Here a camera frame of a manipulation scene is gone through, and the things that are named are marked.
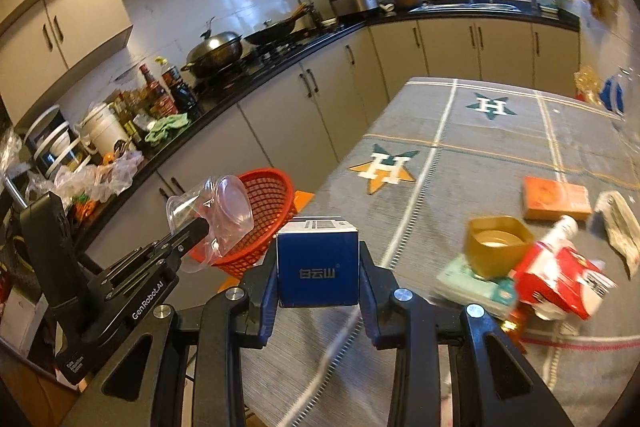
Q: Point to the clear plastic bags pile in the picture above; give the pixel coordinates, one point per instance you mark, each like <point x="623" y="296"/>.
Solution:
<point x="100" y="177"/>

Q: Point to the gold plastic container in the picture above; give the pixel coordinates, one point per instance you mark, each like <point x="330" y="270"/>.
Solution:
<point x="495" y="252"/>

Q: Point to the green cloth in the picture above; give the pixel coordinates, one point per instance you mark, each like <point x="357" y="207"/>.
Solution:
<point x="167" y="127"/>

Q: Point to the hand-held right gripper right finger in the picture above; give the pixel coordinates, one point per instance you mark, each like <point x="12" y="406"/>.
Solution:
<point x="367" y="289"/>

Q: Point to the red plastic mesh basket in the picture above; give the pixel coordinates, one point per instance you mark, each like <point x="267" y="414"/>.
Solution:
<point x="270" y="202"/>

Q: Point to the beige lower kitchen cabinets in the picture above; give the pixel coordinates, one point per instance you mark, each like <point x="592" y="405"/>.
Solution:
<point x="310" y="107"/>

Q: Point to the yellow mesh bag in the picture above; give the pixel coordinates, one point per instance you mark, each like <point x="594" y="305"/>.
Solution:
<point x="586" y="82"/>

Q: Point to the white plastic bottle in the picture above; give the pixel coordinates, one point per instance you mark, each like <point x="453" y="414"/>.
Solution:
<point x="567" y="227"/>

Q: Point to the gas stove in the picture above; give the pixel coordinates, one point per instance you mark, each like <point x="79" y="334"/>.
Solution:
<point x="270" y="54"/>

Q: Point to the row of condiment bottles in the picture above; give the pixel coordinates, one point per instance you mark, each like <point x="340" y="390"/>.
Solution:
<point x="160" y="97"/>

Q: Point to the grey star print tablecloth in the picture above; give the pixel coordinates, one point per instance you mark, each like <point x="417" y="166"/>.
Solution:
<point x="475" y="167"/>

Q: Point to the black frying pan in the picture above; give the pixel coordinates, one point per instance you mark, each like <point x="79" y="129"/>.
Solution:
<point x="275" y="31"/>

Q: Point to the crumpled white paper bag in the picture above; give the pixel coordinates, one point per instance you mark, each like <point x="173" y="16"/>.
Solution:
<point x="620" y="227"/>

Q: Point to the green white tissue pack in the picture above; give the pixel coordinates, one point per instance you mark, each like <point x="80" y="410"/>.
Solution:
<point x="460" y="284"/>

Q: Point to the beige upper kitchen cabinets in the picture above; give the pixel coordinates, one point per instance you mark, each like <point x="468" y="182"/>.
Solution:
<point x="75" y="17"/>

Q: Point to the orange flat box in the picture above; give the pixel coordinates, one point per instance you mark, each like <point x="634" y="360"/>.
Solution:
<point x="555" y="199"/>

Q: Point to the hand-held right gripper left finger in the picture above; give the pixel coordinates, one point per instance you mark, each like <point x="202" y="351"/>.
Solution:
<point x="270" y="289"/>

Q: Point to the blue cardboard box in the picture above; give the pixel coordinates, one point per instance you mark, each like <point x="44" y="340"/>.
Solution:
<point x="317" y="267"/>

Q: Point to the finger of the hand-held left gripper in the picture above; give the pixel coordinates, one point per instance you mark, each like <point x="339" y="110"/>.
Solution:
<point x="170" y="244"/>

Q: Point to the blue bag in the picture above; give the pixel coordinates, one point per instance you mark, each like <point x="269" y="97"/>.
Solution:
<point x="612" y="94"/>

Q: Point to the steel sink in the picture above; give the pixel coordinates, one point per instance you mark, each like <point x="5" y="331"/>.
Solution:
<point x="460" y="6"/>

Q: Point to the white rice cooker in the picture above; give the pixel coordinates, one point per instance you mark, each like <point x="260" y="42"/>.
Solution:
<point x="105" y="132"/>

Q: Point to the steel wok with lid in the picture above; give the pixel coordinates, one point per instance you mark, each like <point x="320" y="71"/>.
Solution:
<point x="215" y="49"/>

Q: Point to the steel rice cooker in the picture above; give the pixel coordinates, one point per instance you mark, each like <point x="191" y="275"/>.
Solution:
<point x="352" y="2"/>

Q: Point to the crushed clear plastic cup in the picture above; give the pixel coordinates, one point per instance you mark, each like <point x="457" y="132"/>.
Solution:
<point x="230" y="207"/>

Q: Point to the beige kitchen cabinets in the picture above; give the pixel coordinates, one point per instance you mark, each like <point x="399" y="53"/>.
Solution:
<point x="310" y="107"/>
<point x="75" y="17"/>

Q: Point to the small gold red wrapper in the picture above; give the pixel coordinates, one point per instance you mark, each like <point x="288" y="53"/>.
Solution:
<point x="515" y="329"/>

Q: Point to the red white crushed carton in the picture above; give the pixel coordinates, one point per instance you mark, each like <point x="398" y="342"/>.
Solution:
<point x="555" y="282"/>

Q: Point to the black kitchen countertop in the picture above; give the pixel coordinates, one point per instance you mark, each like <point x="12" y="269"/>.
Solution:
<point x="330" y="38"/>

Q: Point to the utensil holder with chopsticks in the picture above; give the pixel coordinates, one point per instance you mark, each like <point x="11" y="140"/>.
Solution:
<point x="307" y="14"/>

